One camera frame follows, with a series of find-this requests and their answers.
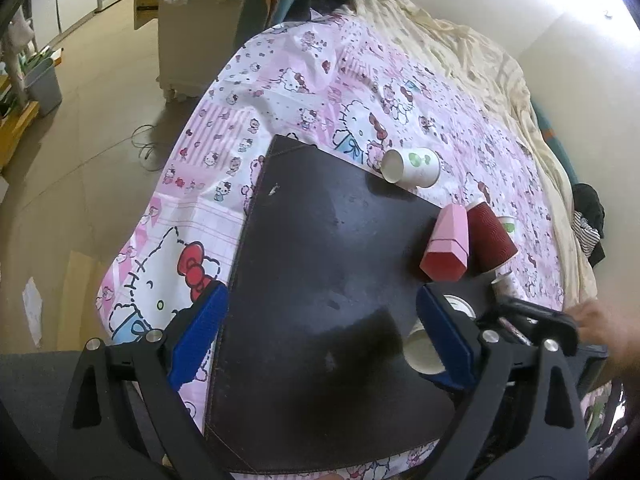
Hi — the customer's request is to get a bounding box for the small white paper cup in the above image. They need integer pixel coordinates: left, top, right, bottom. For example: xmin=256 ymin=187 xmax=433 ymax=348
xmin=491 ymin=269 xmax=514 ymax=297

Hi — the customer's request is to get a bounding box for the cream bedsheet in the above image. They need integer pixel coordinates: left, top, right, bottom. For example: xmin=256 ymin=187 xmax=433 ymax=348
xmin=345 ymin=0 xmax=598 ymax=297

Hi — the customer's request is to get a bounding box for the white kitchen cabinet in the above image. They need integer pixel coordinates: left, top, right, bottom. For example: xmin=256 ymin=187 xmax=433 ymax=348
xmin=30 ymin=0 xmax=101 ymax=50

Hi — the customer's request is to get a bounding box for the grey plastic bin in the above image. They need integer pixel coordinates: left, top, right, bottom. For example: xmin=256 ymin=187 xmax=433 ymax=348
xmin=22 ymin=56 xmax=64 ymax=117

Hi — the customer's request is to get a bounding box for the black floor cable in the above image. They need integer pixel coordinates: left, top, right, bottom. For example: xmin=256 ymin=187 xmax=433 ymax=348
xmin=131 ymin=124 xmax=160 ymax=162

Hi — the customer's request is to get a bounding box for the white cup with green dots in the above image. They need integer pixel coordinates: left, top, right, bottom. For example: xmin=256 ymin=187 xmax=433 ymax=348
xmin=381 ymin=147 xmax=441 ymax=189

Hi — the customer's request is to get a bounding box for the striped cloth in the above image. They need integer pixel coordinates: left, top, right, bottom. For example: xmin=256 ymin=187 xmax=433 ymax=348
xmin=574 ymin=210 xmax=601 ymax=252

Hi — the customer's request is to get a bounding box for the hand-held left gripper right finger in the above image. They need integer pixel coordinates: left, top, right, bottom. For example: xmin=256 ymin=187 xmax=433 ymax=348
xmin=416 ymin=283 xmax=590 ymax=480

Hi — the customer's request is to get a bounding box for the white paper scrap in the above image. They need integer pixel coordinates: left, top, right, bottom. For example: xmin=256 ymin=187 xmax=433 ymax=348
xmin=22 ymin=277 xmax=45 ymax=348

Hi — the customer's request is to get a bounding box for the pink cartoon printed tablecloth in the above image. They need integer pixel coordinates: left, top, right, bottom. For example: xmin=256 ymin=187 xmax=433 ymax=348
xmin=96 ymin=12 xmax=613 ymax=480

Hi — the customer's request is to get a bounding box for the cardboard box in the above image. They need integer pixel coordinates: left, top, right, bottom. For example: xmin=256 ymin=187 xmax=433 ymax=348
xmin=133 ymin=0 xmax=162 ymax=30

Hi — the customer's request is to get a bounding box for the dark brown leather mat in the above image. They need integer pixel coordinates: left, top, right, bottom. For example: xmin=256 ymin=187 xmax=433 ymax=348
xmin=202 ymin=134 xmax=501 ymax=475

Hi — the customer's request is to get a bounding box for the person's right hand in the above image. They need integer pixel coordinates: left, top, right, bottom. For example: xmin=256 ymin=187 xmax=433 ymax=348
xmin=570 ymin=298 xmax=640 ymax=386

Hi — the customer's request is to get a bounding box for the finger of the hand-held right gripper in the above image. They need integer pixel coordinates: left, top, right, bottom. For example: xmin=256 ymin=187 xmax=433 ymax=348
xmin=492 ymin=297 xmax=579 ymax=357

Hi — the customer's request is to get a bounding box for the dark red paper cup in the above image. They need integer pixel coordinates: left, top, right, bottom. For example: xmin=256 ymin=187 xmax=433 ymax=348
xmin=466 ymin=200 xmax=519 ymax=274

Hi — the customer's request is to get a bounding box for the black clothing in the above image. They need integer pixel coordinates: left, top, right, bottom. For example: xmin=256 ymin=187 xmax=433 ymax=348
xmin=571 ymin=183 xmax=607 ymax=268

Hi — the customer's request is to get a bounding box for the white cloth-covered cabinet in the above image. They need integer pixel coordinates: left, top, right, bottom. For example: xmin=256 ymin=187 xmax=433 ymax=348
xmin=142 ymin=0 xmax=251 ymax=103

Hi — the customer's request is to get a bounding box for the plain white paper cup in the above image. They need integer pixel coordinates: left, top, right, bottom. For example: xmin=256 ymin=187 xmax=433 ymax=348
xmin=402 ymin=294 xmax=477 ymax=377

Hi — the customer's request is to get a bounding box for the pink carton box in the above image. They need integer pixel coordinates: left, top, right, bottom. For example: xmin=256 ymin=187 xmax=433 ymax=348
xmin=419 ymin=204 xmax=471 ymax=282

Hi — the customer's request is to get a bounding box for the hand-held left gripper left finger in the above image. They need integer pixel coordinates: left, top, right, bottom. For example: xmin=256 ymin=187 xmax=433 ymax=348
xmin=52 ymin=279 xmax=230 ymax=480

